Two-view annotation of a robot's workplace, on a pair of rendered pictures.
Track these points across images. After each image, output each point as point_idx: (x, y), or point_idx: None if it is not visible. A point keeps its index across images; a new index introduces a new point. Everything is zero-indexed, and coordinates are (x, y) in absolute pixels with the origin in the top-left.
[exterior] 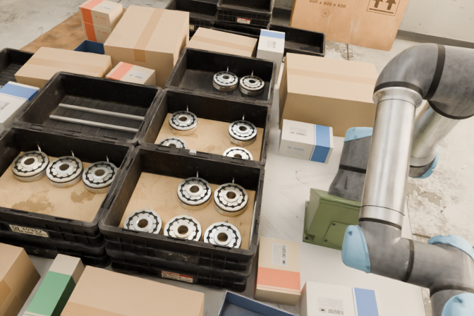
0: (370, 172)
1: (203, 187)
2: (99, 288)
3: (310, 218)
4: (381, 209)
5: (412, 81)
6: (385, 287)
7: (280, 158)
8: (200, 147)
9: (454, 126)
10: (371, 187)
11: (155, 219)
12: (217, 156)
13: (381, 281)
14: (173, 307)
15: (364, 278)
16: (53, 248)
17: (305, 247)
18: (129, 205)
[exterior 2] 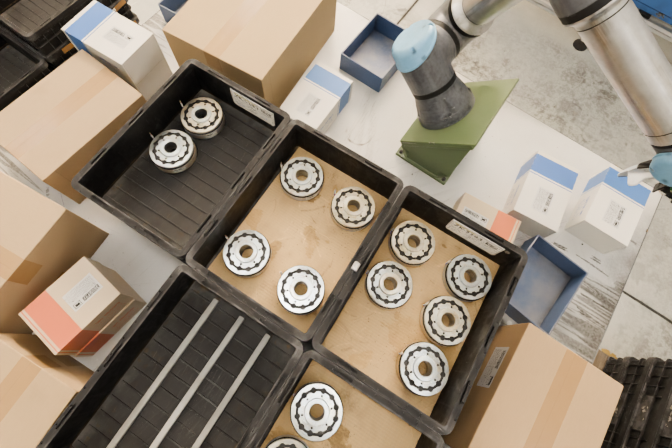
0: (652, 102)
1: (390, 270)
2: (499, 443)
3: (444, 164)
4: None
5: None
6: (511, 138)
7: None
8: (302, 245)
9: None
10: (666, 114)
11: (419, 349)
12: (371, 235)
13: (505, 138)
14: (537, 360)
15: (498, 150)
16: None
17: (450, 185)
18: (375, 377)
